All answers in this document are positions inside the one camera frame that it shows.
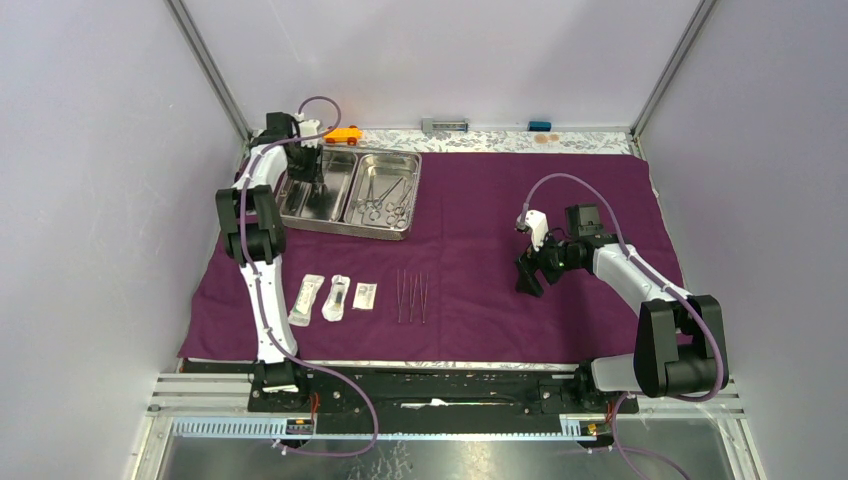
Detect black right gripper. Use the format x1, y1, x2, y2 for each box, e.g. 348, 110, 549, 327
514, 225, 581, 298

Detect perforated steel instrument tray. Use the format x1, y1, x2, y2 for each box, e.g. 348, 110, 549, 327
278, 146, 422, 241

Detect purple cloth wrap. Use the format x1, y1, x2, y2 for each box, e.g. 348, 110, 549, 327
177, 150, 690, 364

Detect steel tweezers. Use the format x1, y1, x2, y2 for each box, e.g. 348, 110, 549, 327
397, 269, 406, 323
420, 274, 430, 324

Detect steel scalpel handle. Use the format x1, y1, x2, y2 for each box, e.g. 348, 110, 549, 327
408, 275, 420, 323

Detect small white sterile packet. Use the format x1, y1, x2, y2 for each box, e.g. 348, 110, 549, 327
352, 283, 377, 311

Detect long white sterile packet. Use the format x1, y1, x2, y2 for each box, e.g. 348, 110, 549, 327
288, 274, 325, 327

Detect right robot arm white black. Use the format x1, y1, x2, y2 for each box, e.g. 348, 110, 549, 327
516, 204, 729, 412

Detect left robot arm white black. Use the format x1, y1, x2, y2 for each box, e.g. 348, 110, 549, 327
215, 112, 323, 411

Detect steel surgical forceps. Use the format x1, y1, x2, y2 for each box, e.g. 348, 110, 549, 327
354, 175, 403, 221

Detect orange toy car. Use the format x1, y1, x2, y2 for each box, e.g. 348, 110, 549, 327
323, 125, 363, 146

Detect blue plastic block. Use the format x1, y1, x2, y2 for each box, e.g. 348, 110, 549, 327
527, 120, 552, 132

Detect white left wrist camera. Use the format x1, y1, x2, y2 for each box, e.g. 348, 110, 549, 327
294, 113, 322, 148

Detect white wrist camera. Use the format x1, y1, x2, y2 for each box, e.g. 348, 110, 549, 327
294, 113, 322, 148
516, 210, 549, 252

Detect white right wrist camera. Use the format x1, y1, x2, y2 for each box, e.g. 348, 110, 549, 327
516, 210, 549, 252

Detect slotted grey cable duct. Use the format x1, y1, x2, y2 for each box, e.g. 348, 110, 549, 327
170, 415, 600, 443

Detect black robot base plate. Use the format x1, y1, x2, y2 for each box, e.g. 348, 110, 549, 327
247, 364, 639, 437

